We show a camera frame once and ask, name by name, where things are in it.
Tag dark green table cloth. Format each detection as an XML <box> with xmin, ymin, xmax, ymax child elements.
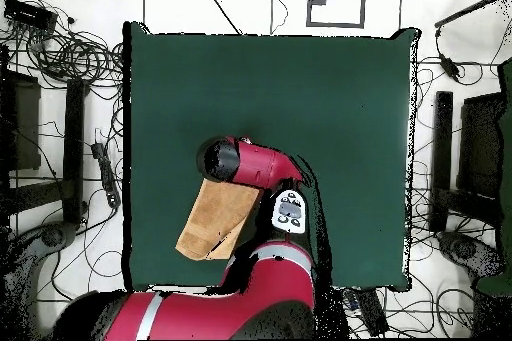
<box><xmin>122</xmin><ymin>20</ymin><xmax>421</xmax><ymax>293</ymax></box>

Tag tan terry towel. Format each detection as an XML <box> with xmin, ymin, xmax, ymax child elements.
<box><xmin>174</xmin><ymin>177</ymin><xmax>264</xmax><ymax>261</ymax></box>

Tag black stand frame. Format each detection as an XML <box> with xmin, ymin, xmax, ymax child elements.
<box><xmin>429</xmin><ymin>90</ymin><xmax>503</xmax><ymax>234</ymax></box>
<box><xmin>3</xmin><ymin>78</ymin><xmax>87</xmax><ymax>225</ymax></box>

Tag black power adapter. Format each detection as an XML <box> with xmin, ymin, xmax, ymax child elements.
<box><xmin>438</xmin><ymin>54</ymin><xmax>462</xmax><ymax>82</ymax></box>

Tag black pole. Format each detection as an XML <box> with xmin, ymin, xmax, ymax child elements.
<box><xmin>434</xmin><ymin>0</ymin><xmax>512</xmax><ymax>30</ymax></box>

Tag tangled black cable bundle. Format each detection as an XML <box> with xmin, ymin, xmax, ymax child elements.
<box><xmin>23</xmin><ymin>24</ymin><xmax>125</xmax><ymax>90</ymax></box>

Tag black oblong box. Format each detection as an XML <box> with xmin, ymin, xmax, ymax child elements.
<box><xmin>355</xmin><ymin>288</ymin><xmax>390</xmax><ymax>337</ymax></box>

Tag black tripod base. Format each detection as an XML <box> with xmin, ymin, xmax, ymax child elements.
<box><xmin>436</xmin><ymin>230</ymin><xmax>505</xmax><ymax>278</ymax></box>
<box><xmin>7</xmin><ymin>220</ymin><xmax>79</xmax><ymax>266</ymax></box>

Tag black power strip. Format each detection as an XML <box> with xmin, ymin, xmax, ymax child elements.
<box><xmin>90</xmin><ymin>141</ymin><xmax>122</xmax><ymax>209</ymax></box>

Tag black flat panel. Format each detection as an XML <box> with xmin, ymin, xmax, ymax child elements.
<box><xmin>456</xmin><ymin>91</ymin><xmax>505</xmax><ymax>198</ymax></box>
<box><xmin>0</xmin><ymin>70</ymin><xmax>42</xmax><ymax>172</ymax></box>

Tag black electronics box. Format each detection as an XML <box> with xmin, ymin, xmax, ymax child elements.
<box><xmin>3</xmin><ymin>0</ymin><xmax>59</xmax><ymax>34</ymax></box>

